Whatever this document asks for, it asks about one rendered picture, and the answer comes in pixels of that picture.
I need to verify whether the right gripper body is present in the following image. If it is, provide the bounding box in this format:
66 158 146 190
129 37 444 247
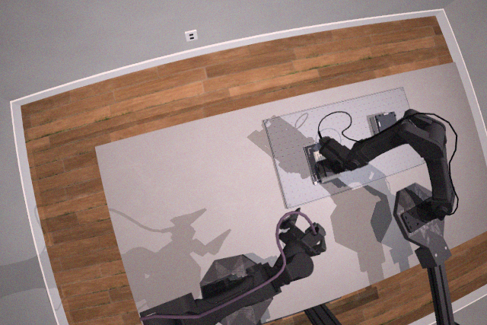
317 136 342 177

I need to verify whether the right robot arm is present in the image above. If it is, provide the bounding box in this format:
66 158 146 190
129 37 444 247
319 109 456 233

